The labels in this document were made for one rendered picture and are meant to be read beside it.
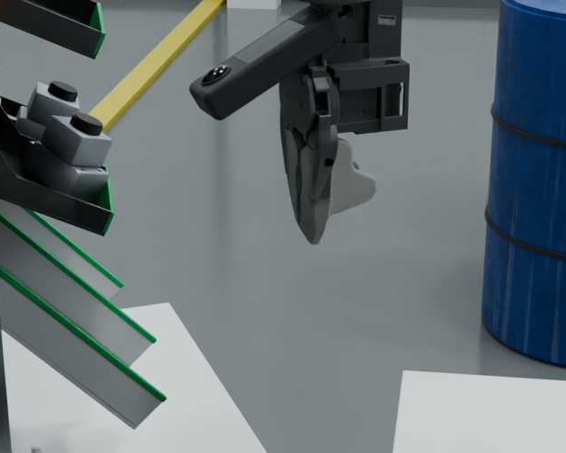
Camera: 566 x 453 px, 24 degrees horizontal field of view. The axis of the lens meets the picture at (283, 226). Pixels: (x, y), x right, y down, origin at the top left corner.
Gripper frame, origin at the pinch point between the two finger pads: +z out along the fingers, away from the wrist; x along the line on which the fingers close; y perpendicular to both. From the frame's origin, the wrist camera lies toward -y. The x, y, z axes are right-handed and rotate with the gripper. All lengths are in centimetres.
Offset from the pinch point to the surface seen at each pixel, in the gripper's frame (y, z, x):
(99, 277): -8.7, 20.2, 42.5
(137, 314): 1, 37, 68
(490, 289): 131, 110, 205
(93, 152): -12.5, -1.1, 22.1
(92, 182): -12.9, 1.5, 21.3
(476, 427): 30, 37, 25
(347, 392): 81, 123, 185
